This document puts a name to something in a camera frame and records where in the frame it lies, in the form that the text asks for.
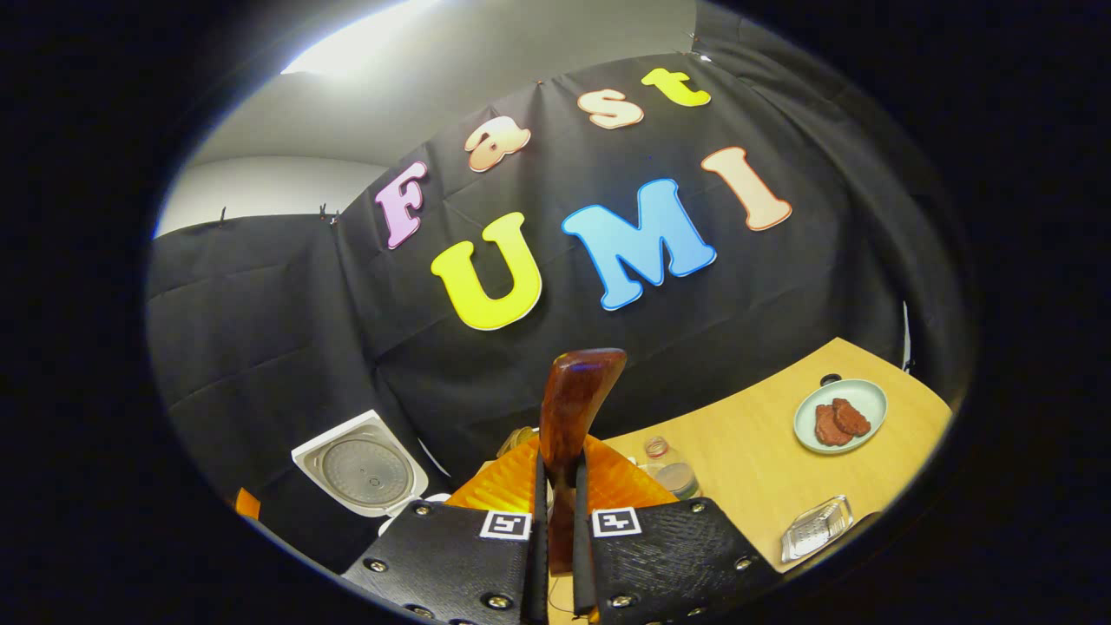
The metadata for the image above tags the black backdrop cloth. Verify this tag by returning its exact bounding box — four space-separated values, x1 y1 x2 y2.
146 0 969 574

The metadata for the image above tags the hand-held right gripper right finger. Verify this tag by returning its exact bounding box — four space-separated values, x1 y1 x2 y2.
571 436 780 625

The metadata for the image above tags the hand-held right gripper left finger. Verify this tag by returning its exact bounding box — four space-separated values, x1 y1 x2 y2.
340 437 549 625

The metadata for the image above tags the brown wooden spoon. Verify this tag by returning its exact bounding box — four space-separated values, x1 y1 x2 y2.
537 347 628 575

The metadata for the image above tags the ceiling light panel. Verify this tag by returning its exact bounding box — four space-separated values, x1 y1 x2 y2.
279 0 444 77

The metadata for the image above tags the pale green plate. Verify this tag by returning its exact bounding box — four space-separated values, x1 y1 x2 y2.
792 378 890 456

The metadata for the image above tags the white rice cooker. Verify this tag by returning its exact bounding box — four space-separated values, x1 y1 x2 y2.
291 409 452 537

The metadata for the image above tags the clear plastic water bottle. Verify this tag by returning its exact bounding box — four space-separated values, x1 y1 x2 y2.
641 436 700 501

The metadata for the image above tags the metal wire chopstick holder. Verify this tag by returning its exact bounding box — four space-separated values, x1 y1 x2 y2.
779 494 856 565

